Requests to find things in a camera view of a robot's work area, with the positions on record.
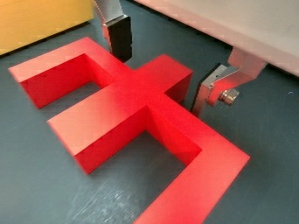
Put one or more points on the red E-shaped block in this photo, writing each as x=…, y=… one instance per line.
x=137, y=101

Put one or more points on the yellow wooden board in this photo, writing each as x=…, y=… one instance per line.
x=30, y=20

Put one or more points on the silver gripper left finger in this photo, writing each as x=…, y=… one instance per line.
x=115, y=27

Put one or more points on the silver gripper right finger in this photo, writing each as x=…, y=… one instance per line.
x=217, y=86

